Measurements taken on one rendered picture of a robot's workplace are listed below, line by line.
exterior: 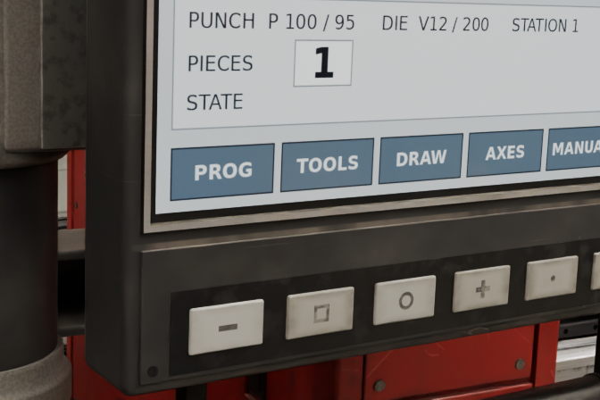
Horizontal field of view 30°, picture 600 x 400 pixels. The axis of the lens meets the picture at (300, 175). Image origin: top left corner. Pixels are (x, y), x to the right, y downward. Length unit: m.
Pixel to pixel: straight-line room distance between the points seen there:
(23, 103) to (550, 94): 0.27
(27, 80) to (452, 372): 0.60
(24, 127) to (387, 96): 0.18
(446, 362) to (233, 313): 0.56
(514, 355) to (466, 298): 0.52
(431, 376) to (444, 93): 0.52
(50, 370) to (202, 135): 0.19
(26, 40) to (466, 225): 0.24
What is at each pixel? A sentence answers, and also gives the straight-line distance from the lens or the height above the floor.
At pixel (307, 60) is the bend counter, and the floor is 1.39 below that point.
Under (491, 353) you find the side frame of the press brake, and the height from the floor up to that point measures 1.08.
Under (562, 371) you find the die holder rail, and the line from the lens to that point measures 1.45.
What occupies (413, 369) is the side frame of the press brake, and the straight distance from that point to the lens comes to 1.03.
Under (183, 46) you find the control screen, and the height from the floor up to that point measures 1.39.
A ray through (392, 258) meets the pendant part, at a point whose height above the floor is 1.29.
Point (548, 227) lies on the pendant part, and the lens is 0.62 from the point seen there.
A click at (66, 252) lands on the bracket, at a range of 0.88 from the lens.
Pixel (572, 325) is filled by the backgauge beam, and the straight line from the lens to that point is 1.81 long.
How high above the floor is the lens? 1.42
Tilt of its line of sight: 10 degrees down
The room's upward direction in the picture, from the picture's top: 2 degrees clockwise
